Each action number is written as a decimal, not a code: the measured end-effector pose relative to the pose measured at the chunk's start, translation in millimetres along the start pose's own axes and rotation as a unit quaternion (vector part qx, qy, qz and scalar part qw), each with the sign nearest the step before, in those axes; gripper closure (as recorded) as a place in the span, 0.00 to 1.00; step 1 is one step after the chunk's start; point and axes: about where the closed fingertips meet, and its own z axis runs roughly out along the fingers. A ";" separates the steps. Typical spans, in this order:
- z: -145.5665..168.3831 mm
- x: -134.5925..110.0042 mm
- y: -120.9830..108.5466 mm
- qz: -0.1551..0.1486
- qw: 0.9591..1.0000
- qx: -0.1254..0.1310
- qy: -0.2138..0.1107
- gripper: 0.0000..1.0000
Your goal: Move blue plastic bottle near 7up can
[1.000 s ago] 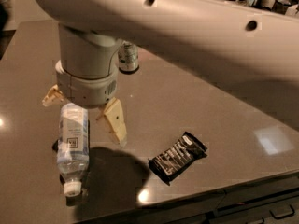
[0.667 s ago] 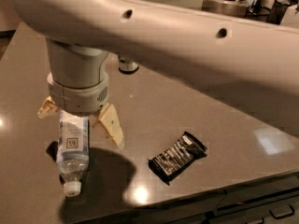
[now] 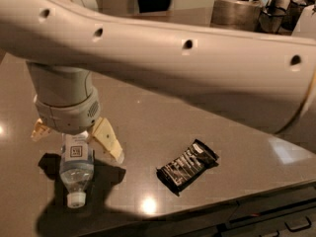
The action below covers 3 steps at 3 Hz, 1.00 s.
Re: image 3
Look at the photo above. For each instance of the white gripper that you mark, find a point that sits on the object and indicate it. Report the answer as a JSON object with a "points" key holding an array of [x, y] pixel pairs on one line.
{"points": [[67, 117]]}

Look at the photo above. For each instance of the blue plastic water bottle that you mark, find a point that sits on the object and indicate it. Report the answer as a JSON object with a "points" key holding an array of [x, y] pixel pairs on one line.
{"points": [[76, 167]]}

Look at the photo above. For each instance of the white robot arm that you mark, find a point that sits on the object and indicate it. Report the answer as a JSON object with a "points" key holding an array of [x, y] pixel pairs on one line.
{"points": [[263, 81]]}

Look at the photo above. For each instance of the black snack wrapper packet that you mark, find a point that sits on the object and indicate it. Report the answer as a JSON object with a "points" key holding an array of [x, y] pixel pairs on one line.
{"points": [[182, 171]]}

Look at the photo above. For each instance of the steel canister with nuts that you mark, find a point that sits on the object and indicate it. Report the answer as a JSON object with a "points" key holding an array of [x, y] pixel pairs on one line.
{"points": [[241, 15]]}

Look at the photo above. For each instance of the black mesh cup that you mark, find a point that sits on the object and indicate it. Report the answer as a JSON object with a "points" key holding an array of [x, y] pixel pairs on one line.
{"points": [[270, 19]]}

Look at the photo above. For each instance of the dark drawer handle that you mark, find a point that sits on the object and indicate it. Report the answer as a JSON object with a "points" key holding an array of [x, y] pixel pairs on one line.
{"points": [[298, 224]]}

